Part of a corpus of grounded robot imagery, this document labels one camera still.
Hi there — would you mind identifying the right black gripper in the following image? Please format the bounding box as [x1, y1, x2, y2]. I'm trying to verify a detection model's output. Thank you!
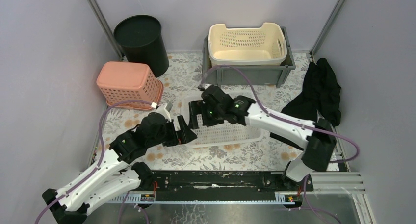
[188, 100, 224, 130]

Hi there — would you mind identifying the grey plastic storage bin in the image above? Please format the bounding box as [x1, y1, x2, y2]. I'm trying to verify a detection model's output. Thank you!
[202, 26, 296, 87]

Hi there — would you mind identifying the large black cylindrical container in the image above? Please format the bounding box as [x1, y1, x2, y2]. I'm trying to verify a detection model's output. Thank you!
[113, 15, 169, 77]

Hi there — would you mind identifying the white perforated plastic basket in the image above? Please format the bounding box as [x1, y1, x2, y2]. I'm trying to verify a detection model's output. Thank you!
[180, 89, 266, 148]

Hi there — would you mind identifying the black crumpled cloth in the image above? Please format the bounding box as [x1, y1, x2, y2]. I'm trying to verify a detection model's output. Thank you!
[269, 57, 342, 150]

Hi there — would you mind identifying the aluminium frame rail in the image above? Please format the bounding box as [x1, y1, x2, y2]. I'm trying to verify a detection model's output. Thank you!
[109, 170, 365, 204]

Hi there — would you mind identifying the floral patterned table mat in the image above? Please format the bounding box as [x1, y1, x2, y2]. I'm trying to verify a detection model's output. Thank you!
[94, 53, 340, 172]

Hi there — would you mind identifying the cream perforated plastic basket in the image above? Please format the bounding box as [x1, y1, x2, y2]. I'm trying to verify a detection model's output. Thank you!
[208, 22, 288, 66]

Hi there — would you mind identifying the pink perforated plastic basket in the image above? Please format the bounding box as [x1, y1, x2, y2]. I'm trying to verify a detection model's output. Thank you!
[96, 61, 163, 111]

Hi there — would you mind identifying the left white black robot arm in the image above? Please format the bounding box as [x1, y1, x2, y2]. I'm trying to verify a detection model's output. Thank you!
[42, 112, 197, 224]

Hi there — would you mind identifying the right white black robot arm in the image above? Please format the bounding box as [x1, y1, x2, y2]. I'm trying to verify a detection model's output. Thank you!
[188, 85, 336, 191]

